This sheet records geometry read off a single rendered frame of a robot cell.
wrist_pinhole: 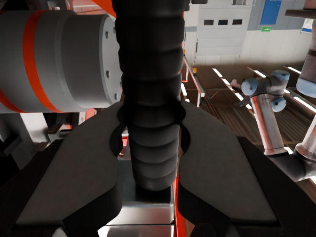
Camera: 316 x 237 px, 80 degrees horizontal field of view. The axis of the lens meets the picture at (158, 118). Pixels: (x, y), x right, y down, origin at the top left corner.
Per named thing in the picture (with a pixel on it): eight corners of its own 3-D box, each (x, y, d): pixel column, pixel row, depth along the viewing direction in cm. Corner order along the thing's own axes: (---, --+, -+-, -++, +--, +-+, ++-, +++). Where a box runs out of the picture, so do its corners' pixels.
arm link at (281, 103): (290, 96, 91) (284, 112, 96) (272, 88, 100) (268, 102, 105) (277, 98, 89) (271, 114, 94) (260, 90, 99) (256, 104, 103)
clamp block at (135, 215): (51, 207, 14) (70, 244, 17) (176, 205, 14) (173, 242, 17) (76, 158, 18) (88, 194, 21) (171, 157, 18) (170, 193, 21)
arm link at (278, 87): (275, 75, 84) (268, 98, 90) (295, 73, 87) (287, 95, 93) (262, 70, 91) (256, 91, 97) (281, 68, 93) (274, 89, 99)
